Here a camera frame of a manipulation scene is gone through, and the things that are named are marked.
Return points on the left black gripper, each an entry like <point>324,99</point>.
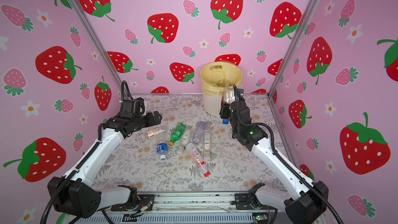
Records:
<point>151,122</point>

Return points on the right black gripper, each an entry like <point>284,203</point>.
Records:
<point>225,108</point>

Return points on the clear bottle blue cap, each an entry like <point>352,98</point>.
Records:
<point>228,97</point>

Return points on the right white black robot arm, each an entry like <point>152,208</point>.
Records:
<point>306,200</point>

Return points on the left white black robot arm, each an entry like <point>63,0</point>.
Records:
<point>73,194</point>

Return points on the white bin with yellow liner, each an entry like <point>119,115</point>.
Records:
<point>214,78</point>

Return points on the clear bottle orange label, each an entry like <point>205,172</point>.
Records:
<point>158,133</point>

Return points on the green bottle yellow cap left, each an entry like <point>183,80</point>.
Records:
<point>177,133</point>

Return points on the small bottle blue label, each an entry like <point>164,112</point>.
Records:
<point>162,150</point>

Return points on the clear bluish bottle upright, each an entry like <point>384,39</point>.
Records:
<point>199,132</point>

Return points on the clear bottle green white label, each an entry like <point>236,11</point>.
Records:
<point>207,155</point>

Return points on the clear bottle red cap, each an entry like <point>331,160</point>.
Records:
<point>198,159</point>

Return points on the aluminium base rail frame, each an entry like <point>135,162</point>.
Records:
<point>224,207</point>

